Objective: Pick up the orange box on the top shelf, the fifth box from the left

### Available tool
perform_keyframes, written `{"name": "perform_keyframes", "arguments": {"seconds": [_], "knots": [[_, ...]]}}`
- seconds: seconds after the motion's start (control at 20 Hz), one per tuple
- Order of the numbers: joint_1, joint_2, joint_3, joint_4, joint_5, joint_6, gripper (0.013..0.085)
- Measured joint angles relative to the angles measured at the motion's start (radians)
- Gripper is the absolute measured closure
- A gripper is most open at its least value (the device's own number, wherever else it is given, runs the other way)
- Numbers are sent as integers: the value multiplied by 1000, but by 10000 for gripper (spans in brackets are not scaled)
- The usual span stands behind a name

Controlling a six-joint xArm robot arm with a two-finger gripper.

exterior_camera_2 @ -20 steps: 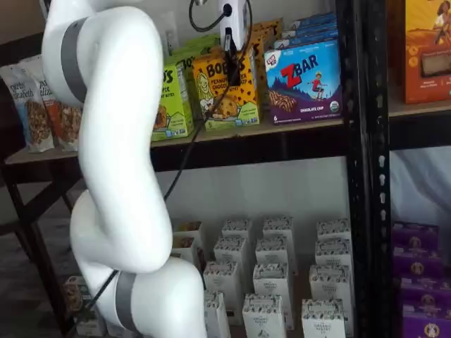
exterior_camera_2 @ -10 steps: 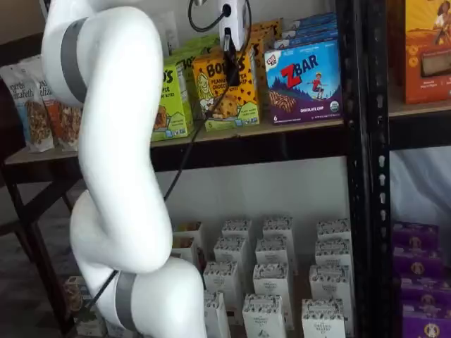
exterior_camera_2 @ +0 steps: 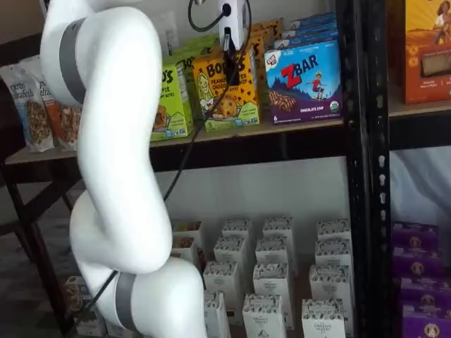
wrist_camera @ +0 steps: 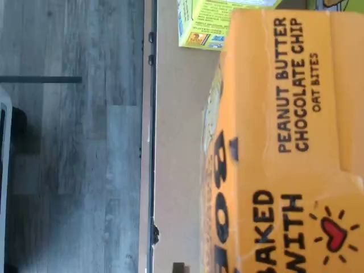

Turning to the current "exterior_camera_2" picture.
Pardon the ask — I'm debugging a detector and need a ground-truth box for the Purely Elizabeth granola bag orange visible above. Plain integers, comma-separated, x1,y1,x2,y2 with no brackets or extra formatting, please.
20,54,84,152

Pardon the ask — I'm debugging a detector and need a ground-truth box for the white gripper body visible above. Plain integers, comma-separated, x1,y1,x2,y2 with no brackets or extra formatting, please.
218,0,249,49

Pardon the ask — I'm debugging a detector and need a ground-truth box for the black metal shelving frame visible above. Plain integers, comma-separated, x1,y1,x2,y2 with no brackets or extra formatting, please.
0,0,369,338
366,0,451,338

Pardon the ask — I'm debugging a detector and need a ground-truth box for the white floral print box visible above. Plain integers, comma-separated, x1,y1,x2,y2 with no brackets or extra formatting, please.
301,298,348,338
252,262,295,330
254,235,295,268
213,235,249,265
262,215,295,241
316,218,352,242
242,293,285,338
202,290,232,338
202,260,239,301
314,237,354,269
221,219,253,241
309,263,354,308

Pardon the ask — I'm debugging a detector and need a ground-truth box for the green Bobo's apple pie box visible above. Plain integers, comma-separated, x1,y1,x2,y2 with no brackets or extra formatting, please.
150,58,195,142
171,34,221,77

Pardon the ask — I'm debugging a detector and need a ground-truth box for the large orange cereal box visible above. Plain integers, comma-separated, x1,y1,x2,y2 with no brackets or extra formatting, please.
387,0,451,106

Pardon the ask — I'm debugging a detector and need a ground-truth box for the brown shelf board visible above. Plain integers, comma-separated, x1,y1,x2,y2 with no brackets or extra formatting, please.
3,118,353,166
388,84,451,119
168,211,355,338

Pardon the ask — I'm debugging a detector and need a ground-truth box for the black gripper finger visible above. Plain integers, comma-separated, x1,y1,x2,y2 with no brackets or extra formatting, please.
221,32,242,87

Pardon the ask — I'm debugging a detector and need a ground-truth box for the short black looped cable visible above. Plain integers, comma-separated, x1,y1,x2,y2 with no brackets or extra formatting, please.
187,0,228,33

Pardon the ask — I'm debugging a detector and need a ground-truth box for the purple snack box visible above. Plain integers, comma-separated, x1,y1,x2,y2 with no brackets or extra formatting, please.
392,245,445,280
401,312,451,338
399,277,451,318
392,220,440,251

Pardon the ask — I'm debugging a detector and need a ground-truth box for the blue Zbar chocolate chip box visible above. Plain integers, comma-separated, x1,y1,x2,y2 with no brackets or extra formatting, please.
273,30,340,51
290,11,338,27
264,38,345,125
281,20,338,38

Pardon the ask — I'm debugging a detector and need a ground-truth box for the long black cable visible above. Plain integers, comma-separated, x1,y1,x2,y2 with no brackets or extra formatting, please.
82,0,255,314

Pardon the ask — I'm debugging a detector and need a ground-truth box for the Purely Elizabeth granola bag blue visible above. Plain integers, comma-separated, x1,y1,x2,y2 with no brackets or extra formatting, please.
0,63,56,154

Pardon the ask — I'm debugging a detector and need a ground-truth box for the orange Bobo's peanut butter box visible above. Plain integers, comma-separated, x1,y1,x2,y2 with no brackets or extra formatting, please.
251,19,285,52
246,31,269,119
192,49,262,133

